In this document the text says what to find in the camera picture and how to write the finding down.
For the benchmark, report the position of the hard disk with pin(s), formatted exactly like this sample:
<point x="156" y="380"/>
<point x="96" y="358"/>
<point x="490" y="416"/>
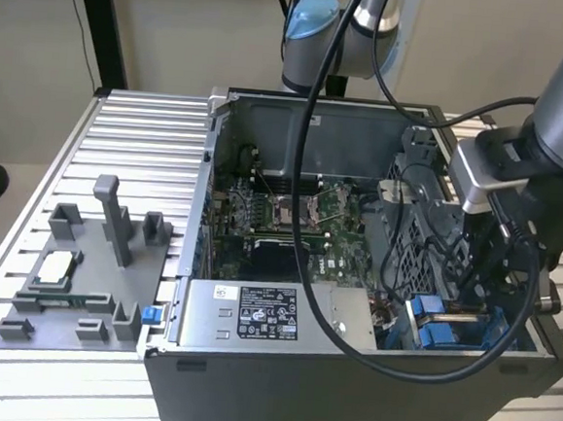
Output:
<point x="427" y="307"/>

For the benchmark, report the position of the metal disk bay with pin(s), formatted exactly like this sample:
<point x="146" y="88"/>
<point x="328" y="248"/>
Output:
<point x="410" y="323"/>

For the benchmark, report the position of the black RAM slot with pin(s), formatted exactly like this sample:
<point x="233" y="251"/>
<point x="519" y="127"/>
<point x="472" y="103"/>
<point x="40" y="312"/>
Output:
<point x="270" y="226"/>
<point x="270" y="232"/>

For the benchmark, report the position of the grey perforated drive cage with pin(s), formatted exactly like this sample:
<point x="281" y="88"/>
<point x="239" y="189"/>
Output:
<point x="404" y="259"/>

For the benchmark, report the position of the green motherboard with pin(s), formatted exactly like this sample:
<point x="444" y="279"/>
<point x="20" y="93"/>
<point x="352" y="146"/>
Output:
<point x="348" y="225"/>

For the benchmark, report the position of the CPU socket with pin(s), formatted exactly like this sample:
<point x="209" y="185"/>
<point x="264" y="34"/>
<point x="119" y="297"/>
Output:
<point x="283" y="213"/>

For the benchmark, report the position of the black graphics card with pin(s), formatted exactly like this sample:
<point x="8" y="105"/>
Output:
<point x="272" y="261"/>

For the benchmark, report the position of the open black PC case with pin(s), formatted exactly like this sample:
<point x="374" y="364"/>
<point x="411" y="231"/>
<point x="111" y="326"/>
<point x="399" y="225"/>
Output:
<point x="296" y="397"/>

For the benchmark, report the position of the silver power supply unit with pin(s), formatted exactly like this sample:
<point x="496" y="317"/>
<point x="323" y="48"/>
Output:
<point x="204" y="321"/>

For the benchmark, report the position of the blue case latch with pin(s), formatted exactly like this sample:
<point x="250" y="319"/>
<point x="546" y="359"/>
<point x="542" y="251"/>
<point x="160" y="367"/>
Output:
<point x="151" y="316"/>

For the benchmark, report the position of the grey parts rack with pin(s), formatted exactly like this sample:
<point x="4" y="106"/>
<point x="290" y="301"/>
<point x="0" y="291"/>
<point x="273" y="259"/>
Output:
<point x="88" y="254"/>

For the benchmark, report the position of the green RAM stick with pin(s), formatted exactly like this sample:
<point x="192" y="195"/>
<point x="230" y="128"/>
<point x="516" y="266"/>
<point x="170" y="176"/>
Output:
<point x="74" y="300"/>

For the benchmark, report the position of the silver CPU chip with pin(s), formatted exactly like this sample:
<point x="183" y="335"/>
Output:
<point x="57" y="268"/>

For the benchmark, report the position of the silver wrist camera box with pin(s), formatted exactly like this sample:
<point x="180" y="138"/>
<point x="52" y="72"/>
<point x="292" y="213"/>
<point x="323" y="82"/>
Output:
<point x="474" y="172"/>

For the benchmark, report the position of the black vertical post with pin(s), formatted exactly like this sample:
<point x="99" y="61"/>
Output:
<point x="102" y="26"/>

